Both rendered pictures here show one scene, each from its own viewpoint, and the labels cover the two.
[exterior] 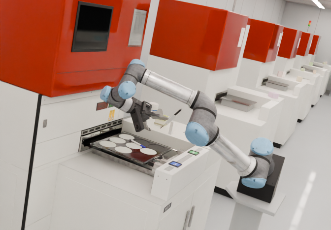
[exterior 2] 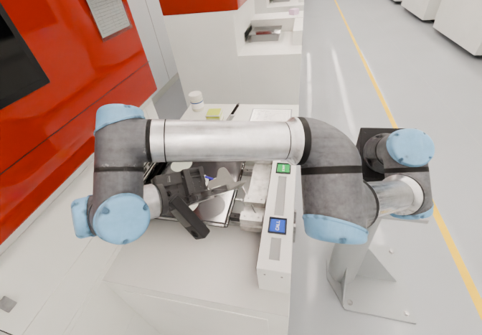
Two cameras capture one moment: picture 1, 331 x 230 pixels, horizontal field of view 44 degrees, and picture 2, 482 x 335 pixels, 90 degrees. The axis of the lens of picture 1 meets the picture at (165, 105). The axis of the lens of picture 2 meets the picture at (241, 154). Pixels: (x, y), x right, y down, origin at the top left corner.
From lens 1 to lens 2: 1.60 m
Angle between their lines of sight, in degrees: 27
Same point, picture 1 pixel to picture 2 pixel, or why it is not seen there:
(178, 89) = (255, 145)
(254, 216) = not seen: hidden behind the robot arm
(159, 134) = not seen: hidden behind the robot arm
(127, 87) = (116, 227)
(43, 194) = (106, 325)
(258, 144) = (407, 147)
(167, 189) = (286, 285)
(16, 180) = not seen: outside the picture
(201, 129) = (355, 232)
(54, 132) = (52, 277)
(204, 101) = (330, 149)
